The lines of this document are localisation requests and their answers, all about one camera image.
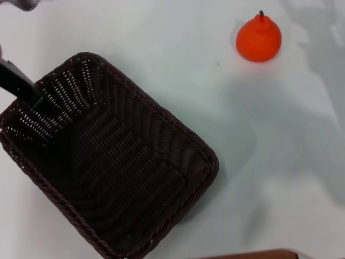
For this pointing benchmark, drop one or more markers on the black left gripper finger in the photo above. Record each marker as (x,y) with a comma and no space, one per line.
(16,79)

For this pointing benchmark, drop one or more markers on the dark brown woven basket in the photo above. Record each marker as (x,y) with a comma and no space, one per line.
(121,167)

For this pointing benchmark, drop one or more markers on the orange pear-shaped toy fruit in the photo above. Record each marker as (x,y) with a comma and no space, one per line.
(258,40)

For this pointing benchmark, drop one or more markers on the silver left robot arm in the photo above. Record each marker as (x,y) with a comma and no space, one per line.
(25,4)

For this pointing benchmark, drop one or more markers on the brown wooden edge piece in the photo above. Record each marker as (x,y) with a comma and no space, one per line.
(256,255)

